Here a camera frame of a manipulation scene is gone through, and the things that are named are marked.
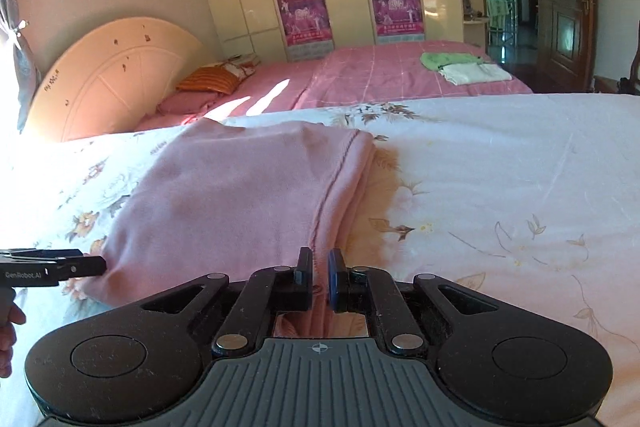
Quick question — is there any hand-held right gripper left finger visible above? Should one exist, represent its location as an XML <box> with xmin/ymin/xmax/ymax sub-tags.
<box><xmin>142</xmin><ymin>247</ymin><xmax>315</xmax><ymax>356</ymax></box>

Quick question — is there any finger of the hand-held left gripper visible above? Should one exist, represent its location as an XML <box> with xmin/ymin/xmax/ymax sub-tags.
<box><xmin>57</xmin><ymin>255</ymin><xmax>108</xmax><ymax>281</ymax></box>
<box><xmin>0</xmin><ymin>248</ymin><xmax>84</xmax><ymax>260</ymax></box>

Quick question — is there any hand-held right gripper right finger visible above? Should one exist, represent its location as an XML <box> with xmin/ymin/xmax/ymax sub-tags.
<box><xmin>327</xmin><ymin>249</ymin><xmax>501</xmax><ymax>356</ymax></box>

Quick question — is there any pink knit shirt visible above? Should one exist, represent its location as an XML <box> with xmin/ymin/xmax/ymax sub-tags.
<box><xmin>82</xmin><ymin>119</ymin><xmax>377</xmax><ymax>338</ymax></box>

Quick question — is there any person's left hand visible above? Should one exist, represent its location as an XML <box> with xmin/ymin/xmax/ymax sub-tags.
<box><xmin>0</xmin><ymin>289</ymin><xmax>27</xmax><ymax>379</ymax></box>

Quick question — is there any grey window curtain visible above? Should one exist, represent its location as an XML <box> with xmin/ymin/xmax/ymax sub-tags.
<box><xmin>0</xmin><ymin>0</ymin><xmax>42</xmax><ymax>134</ymax></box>

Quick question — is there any cream round headboard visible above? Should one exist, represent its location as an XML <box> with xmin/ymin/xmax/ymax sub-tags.
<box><xmin>24</xmin><ymin>17</ymin><xmax>204</xmax><ymax>143</ymax></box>

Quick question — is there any pink pillow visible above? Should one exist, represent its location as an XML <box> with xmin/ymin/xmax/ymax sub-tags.
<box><xmin>157</xmin><ymin>92</ymin><xmax>216</xmax><ymax>116</ymax></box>

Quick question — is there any pink checked bedspread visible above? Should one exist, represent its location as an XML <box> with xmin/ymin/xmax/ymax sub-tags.
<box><xmin>135</xmin><ymin>39</ymin><xmax>534</xmax><ymax>130</ymax></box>

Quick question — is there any floral patterned pillow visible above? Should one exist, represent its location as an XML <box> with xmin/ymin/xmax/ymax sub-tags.
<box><xmin>220</xmin><ymin>58</ymin><xmax>261</xmax><ymax>80</ymax></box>

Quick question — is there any orange striped pillow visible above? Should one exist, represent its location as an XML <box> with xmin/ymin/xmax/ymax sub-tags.
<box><xmin>176</xmin><ymin>67</ymin><xmax>240</xmax><ymax>96</ymax></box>

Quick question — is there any folded green cloth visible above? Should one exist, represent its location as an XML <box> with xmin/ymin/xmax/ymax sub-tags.
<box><xmin>420</xmin><ymin>52</ymin><xmax>484</xmax><ymax>70</ymax></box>

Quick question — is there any folded white cloth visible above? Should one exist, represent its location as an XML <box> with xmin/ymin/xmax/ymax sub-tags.
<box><xmin>439</xmin><ymin>63</ymin><xmax>513</xmax><ymax>86</ymax></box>

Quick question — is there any metal stair railing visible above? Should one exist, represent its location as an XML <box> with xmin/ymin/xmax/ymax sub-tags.
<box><xmin>487</xmin><ymin>0</ymin><xmax>521</xmax><ymax>53</ymax></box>

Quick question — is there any dark wooden chair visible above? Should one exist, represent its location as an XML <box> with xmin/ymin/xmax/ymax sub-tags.
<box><xmin>619</xmin><ymin>57</ymin><xmax>640</xmax><ymax>96</ymax></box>

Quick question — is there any purple wall poster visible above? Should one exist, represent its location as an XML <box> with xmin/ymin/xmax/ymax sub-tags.
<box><xmin>369</xmin><ymin>0</ymin><xmax>425</xmax><ymax>43</ymax></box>
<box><xmin>276</xmin><ymin>0</ymin><xmax>334</xmax><ymax>60</ymax></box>

